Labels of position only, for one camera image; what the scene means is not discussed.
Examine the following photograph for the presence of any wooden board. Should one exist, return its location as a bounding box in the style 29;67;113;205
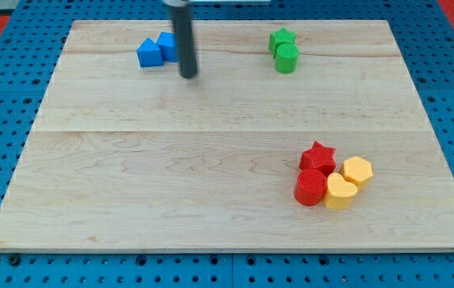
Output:
0;20;454;254

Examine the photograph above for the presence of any yellow hexagon block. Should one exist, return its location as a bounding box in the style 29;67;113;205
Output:
339;156;374;192

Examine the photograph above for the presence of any red cylinder block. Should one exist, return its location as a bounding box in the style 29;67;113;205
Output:
294;169;327;206

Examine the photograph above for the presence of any red star block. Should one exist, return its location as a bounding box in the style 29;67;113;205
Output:
299;142;337;177

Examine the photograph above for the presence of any green cylinder block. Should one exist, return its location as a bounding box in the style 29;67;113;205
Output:
275;43;300;74

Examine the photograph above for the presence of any blue cube block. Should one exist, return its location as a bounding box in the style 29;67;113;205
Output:
156;32;178;62

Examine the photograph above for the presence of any green star block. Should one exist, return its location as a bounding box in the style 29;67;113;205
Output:
269;27;297;55

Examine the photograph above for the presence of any yellow heart block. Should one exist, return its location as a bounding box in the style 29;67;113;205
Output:
323;173;358;210

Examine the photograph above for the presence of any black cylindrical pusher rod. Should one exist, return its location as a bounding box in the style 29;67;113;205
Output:
168;0;198;78

